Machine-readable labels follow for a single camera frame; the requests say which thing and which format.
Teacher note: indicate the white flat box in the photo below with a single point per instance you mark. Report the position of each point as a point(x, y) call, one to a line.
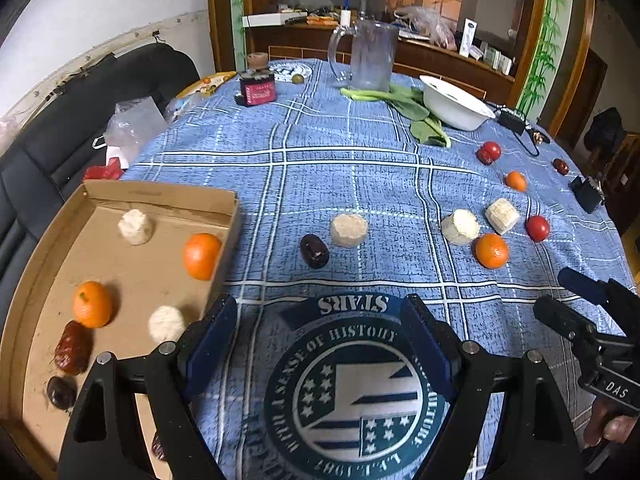
point(272, 19)

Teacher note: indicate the red plastic bag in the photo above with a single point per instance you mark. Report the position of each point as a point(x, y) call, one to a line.
point(110, 171)

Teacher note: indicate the large red jujube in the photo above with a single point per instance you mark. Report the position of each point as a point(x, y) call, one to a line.
point(73, 351)

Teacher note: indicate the dark jujube front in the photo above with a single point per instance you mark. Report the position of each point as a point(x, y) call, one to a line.
point(314, 252)

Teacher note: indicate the small orange mandarin far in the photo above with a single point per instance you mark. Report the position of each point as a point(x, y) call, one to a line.
point(516, 180)

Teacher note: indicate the yellow snack box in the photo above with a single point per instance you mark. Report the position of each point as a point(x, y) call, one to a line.
point(207, 85)

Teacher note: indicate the small dark red jujube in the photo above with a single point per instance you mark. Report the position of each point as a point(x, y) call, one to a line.
point(484, 157)

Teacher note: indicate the wooden counter cabinet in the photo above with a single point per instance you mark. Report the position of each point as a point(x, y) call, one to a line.
point(412, 58)

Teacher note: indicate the black leather sofa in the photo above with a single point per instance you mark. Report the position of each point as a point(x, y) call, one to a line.
point(48, 159)

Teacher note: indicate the orange mandarin front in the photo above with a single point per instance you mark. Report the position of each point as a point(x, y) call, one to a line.
point(200, 255)

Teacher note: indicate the dark jar pink label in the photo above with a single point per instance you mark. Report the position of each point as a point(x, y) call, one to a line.
point(257, 84)

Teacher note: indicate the dark plum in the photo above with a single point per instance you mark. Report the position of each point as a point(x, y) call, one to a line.
point(61, 394)

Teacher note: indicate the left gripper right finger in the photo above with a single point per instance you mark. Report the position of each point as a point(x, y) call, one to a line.
point(435, 345)

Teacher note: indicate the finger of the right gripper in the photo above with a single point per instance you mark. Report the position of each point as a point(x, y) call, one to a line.
point(565, 321)
point(596, 292)

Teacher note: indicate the clear glass pitcher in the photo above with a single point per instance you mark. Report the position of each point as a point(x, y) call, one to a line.
point(372, 58)

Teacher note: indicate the white bowl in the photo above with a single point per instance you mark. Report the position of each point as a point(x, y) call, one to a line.
point(453, 105)

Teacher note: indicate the plastic bag on counter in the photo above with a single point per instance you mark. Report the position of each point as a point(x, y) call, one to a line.
point(419, 23)

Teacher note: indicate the right human hand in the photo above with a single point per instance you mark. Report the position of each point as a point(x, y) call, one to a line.
point(604, 423)

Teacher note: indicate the red tomato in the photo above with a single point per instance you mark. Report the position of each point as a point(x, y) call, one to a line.
point(537, 228)
point(492, 149)

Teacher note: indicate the white corn piece front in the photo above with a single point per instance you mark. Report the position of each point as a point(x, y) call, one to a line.
point(348, 230)

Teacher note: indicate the white tall box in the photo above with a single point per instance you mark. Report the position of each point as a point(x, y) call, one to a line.
point(468, 34)

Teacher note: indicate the clear plastic bag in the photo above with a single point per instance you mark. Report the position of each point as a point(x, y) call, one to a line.
point(134, 124)

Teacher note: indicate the black power adapter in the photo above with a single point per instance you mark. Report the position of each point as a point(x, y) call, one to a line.
point(512, 120)

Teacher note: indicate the blue plaid tablecloth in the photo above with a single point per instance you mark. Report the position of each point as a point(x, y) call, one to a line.
point(318, 381)

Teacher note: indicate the red jujube far right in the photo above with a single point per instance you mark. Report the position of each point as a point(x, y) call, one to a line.
point(561, 166)

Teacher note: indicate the white corn piece large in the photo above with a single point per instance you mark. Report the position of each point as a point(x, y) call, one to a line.
point(502, 215)

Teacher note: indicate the green leafy vegetable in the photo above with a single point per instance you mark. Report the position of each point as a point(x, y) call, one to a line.
point(408, 103)

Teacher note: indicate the brown cardboard box tray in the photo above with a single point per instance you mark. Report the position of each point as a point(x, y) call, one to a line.
point(82, 244)

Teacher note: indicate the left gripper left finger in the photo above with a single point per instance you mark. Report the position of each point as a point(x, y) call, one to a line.
point(204, 344)

